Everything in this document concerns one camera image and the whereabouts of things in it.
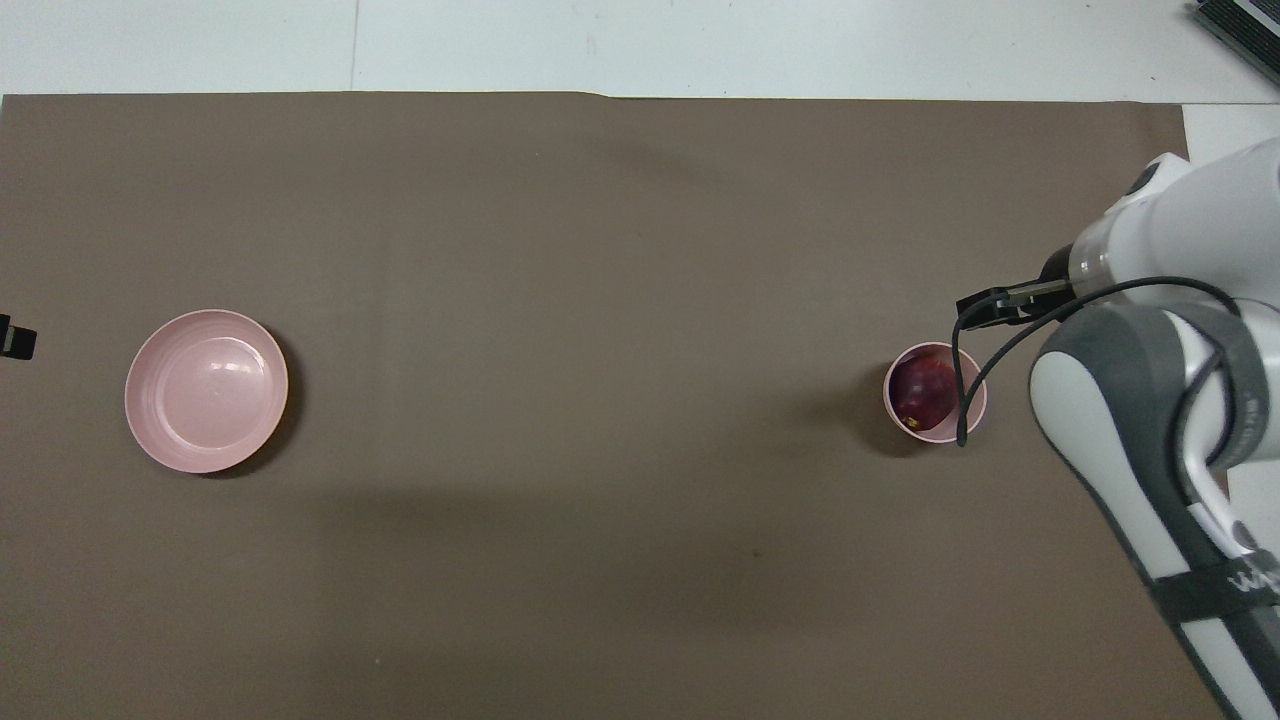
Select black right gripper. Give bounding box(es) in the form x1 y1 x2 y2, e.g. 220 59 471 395
955 244 1077 331

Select dark red apple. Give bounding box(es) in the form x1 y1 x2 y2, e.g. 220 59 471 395
890 354 960 433

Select pink plate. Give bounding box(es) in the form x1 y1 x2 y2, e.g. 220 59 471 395
125 309 290 475

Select pink cup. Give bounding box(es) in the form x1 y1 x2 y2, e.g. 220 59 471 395
882 341 989 445

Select dark ridged metal box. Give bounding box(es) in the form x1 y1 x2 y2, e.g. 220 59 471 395
1190 0 1280 74

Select brown table mat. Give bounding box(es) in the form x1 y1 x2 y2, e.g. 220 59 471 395
0 92 1231 720

